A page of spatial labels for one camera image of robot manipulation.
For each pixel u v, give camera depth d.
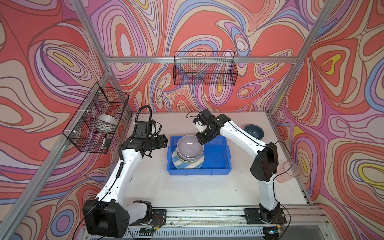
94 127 0.72
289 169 0.53
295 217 0.76
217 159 1.01
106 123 0.71
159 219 0.72
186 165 0.86
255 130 1.04
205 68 0.96
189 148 0.88
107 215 0.38
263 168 0.50
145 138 0.58
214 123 0.62
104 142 0.72
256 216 0.73
